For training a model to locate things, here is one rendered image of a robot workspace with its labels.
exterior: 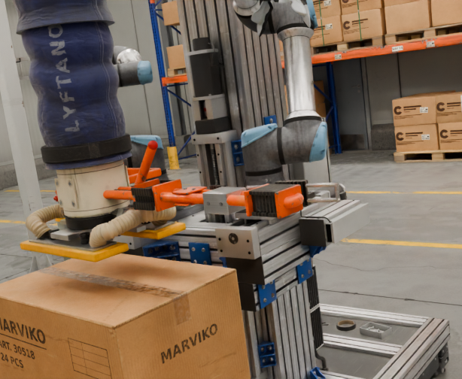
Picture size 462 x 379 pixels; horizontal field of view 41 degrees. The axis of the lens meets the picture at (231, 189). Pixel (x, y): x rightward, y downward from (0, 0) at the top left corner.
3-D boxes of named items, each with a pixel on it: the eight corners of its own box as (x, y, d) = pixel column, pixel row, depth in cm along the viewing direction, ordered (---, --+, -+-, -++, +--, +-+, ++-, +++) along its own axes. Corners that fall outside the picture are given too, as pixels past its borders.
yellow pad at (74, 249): (20, 250, 166) (16, 231, 165) (53, 239, 173) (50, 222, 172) (95, 263, 142) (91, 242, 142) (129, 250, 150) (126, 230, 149)
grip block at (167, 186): (132, 210, 145) (127, 186, 144) (163, 201, 152) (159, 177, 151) (155, 213, 139) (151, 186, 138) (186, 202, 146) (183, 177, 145)
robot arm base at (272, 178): (260, 193, 208) (256, 164, 207) (299, 193, 199) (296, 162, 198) (233, 204, 197) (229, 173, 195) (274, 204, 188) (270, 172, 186)
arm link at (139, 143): (168, 170, 221) (162, 132, 219) (129, 176, 219) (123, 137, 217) (165, 166, 233) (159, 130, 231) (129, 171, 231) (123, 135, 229)
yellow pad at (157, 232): (80, 231, 179) (77, 213, 178) (108, 222, 186) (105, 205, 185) (158, 240, 156) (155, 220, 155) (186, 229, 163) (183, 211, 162)
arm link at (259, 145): (247, 167, 203) (241, 125, 201) (288, 162, 201) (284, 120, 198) (241, 173, 192) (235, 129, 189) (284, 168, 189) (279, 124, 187)
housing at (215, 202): (203, 213, 131) (200, 192, 130) (225, 206, 136) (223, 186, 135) (228, 215, 126) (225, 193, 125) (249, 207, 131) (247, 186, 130)
